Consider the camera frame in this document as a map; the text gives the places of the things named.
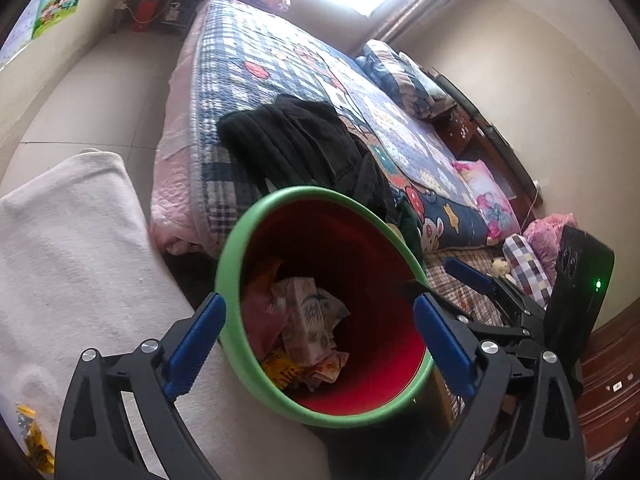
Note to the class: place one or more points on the strawberry guitar snack wrapper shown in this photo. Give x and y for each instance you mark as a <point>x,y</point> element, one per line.
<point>307,353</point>

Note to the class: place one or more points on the red container under shelf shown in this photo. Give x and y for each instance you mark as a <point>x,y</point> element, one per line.
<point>144,15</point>

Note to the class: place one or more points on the pink cartoon pillow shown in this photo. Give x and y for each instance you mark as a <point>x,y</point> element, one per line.
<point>493,204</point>

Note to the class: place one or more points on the yellow crumpled wrapper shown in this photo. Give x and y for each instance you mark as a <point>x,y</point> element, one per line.
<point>38,452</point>

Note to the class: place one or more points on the black camera box green light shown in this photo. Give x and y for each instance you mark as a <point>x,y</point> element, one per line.
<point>584,269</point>

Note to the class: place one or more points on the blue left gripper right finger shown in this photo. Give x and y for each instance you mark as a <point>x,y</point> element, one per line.
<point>450,343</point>

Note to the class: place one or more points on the checkered plush pillow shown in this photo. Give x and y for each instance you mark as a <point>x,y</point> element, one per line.
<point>527,270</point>

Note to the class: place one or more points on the dark green garment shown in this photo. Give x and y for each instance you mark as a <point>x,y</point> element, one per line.
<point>409,225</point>

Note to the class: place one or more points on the dark wooden headboard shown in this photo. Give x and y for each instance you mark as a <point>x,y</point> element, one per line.
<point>469,136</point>

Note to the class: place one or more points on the white towel mat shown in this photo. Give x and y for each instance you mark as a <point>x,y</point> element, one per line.
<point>79,271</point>

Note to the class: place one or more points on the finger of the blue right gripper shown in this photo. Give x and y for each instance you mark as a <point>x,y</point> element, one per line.
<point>478,281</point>

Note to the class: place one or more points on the black garment on bed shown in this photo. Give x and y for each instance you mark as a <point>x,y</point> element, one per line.
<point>293,142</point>

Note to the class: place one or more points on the pink quilted bed sheet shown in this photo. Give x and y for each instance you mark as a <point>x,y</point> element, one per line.
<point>173,223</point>

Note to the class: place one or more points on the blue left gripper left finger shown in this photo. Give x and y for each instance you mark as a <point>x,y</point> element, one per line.
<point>187,345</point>

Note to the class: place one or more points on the blue plaid cartoon quilt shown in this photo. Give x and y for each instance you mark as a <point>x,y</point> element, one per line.
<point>245,57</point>

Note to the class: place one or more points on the red bin with green rim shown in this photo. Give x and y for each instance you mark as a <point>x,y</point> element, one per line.
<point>357,258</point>

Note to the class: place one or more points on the blue patterned pillow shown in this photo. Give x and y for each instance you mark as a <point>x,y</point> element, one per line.
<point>403,81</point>

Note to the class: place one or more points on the orange plastic snack bag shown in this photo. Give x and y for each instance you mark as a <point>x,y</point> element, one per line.
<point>262,314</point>

